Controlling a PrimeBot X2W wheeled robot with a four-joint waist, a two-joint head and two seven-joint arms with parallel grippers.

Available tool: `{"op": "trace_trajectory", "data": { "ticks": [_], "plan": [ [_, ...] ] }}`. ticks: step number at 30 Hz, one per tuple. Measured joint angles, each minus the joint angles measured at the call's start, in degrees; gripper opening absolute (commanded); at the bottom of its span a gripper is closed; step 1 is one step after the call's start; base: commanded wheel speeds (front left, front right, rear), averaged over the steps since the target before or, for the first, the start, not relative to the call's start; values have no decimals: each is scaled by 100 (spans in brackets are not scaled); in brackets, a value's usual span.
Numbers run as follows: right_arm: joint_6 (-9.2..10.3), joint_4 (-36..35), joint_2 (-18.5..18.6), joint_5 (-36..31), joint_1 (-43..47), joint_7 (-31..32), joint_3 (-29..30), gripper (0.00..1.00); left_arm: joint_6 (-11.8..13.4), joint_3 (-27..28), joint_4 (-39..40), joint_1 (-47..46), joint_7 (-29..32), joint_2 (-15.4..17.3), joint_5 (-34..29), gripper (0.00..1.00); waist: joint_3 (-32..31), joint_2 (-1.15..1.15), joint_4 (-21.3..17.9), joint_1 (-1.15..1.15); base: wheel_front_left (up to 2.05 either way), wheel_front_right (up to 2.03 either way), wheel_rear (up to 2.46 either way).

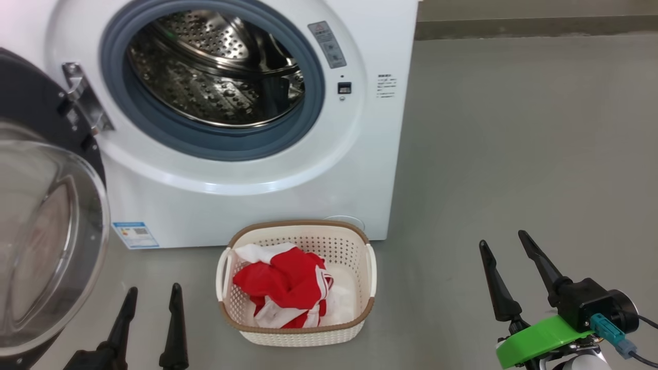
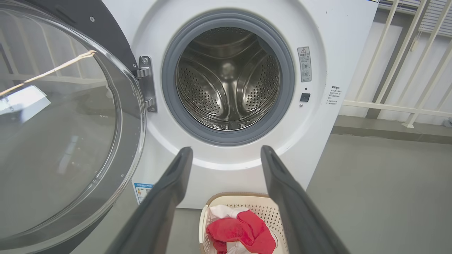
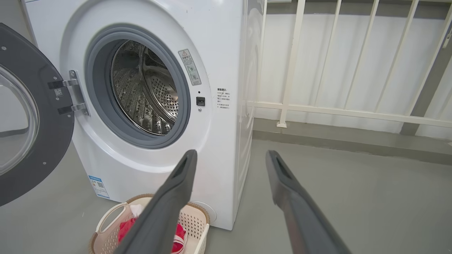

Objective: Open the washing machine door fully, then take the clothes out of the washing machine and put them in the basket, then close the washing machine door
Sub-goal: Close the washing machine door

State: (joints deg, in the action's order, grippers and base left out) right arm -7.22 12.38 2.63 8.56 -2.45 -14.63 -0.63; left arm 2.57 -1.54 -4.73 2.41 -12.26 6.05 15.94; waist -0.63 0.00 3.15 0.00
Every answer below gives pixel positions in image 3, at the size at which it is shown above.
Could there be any steel perforated washer drum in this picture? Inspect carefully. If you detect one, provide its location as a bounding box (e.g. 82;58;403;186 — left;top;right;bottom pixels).
111;40;179;135

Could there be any red and white garment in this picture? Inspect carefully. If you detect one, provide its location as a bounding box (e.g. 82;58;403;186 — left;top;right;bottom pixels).
117;205;188;254

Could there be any cream perforated laundry basket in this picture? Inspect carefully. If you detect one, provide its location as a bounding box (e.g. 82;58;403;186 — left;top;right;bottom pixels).
88;193;210;254

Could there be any metal door hinge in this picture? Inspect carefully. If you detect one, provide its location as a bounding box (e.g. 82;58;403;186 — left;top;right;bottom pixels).
48;70;89;116

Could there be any round white filter cover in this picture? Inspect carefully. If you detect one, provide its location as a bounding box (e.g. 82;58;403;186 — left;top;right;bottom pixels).
191;201;217;223

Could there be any small printed text sticker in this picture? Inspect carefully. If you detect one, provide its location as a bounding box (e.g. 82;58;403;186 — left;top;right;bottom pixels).
216;88;231;110

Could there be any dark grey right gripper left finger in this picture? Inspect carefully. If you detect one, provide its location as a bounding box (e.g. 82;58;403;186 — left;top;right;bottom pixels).
113;149;198;254

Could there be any white metal railing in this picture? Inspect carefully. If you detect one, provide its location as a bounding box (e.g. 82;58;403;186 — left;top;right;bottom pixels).
247;0;452;128

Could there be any white front-load washing machine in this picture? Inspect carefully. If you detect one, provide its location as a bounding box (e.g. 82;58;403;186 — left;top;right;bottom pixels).
21;0;265;230

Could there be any grey rubber door gasket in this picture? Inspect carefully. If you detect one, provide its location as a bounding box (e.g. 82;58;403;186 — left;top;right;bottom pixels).
84;24;191;149

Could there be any grey warning label sticker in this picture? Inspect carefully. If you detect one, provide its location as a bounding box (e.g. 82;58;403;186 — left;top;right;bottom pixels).
178;49;202;86

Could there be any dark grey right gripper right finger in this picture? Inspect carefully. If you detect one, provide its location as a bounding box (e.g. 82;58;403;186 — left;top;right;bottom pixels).
265;150;352;254

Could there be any blue energy label sticker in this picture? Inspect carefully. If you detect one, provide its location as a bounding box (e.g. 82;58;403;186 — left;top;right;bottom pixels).
88;175;110;199

